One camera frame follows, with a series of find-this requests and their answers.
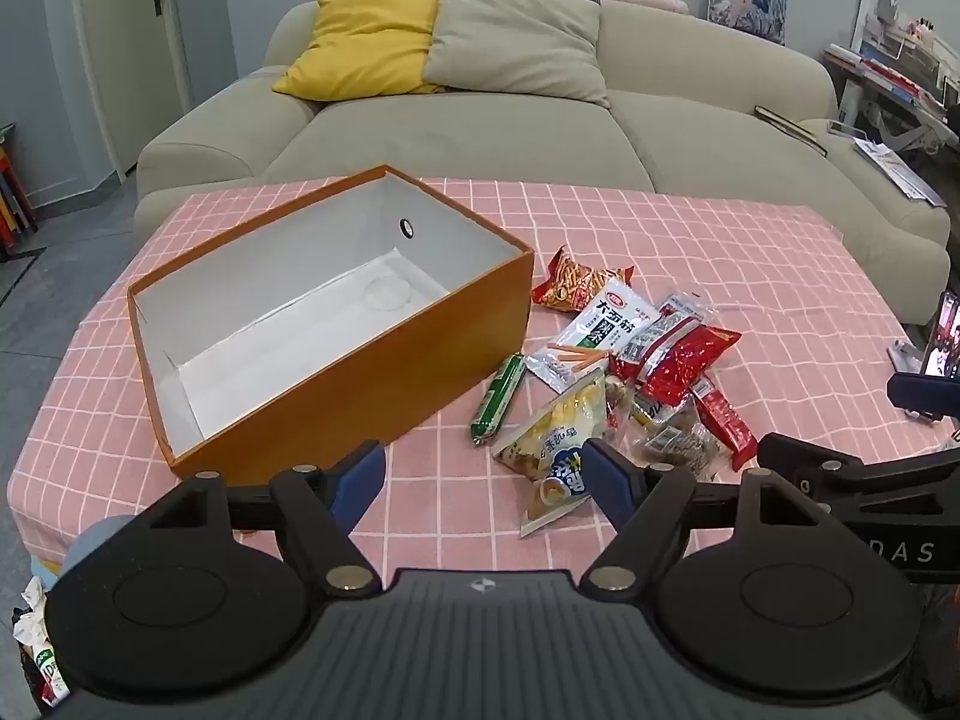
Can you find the stacked colourful stools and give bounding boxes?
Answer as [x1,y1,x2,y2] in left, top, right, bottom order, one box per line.
[0,124,38,256]

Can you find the crumpled white paper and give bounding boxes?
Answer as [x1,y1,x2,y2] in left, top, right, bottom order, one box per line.
[11,577,55,647]

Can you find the stack of magazines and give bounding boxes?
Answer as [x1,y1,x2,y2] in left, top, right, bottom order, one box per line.
[851,139,947,207]

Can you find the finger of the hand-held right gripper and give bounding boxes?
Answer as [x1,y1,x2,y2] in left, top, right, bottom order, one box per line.
[756,431,960,518]
[887,375,960,417]

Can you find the yellow cushion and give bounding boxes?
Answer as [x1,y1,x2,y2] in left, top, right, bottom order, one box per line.
[271,0,445,101]

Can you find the white green carton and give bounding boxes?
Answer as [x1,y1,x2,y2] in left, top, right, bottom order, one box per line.
[30,645,68,707]

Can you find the beige sofa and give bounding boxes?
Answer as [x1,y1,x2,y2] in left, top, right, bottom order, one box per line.
[133,0,952,327]

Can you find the beige cushion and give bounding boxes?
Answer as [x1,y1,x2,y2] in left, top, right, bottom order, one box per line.
[422,0,612,108]

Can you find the long red snack bar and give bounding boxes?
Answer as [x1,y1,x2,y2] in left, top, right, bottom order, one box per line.
[694,382,755,473]

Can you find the grey phone stand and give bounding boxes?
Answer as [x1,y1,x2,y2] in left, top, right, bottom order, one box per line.
[887,341,946,421]

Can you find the cluttered white desk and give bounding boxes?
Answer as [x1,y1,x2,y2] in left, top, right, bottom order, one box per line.
[821,0,960,158]

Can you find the dark book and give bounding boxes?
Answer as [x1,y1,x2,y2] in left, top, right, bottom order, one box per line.
[754,105,828,158]

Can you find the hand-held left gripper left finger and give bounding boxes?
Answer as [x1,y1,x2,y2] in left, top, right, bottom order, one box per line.
[139,441,387,593]

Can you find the blue trash bin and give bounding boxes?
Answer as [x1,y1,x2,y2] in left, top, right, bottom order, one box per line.
[30,516,140,578]

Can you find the smartphone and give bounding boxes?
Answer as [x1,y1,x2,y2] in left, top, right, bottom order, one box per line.
[921,292,960,380]

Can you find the red snack packet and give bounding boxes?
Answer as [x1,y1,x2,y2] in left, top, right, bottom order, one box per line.
[641,326,743,410]

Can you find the red shrimp stick snack bag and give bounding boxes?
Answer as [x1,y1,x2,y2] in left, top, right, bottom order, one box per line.
[531,246,635,314]

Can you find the white door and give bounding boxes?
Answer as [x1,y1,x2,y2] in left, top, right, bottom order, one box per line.
[112,0,197,185]

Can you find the yellow snack packet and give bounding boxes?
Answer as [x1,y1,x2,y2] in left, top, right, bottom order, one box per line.
[491,369,627,539]

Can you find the green sausage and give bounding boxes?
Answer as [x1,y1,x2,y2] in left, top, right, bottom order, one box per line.
[470,352,526,449]

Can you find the clear packet of brown snacks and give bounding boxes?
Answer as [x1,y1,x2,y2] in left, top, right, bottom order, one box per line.
[626,390,732,481]

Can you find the orange cardboard box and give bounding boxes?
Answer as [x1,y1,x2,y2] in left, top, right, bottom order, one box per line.
[126,163,535,487]

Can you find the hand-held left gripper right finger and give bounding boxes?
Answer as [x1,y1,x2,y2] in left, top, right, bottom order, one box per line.
[581,436,833,593]

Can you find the pink checked tablecloth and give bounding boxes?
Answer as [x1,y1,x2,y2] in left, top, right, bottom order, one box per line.
[6,176,960,593]

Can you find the clear packet of white balls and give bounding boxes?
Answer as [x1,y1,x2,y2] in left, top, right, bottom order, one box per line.
[611,291,717,385]

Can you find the white spicy strip snack bag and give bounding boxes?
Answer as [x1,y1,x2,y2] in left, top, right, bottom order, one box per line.
[523,291,680,395]

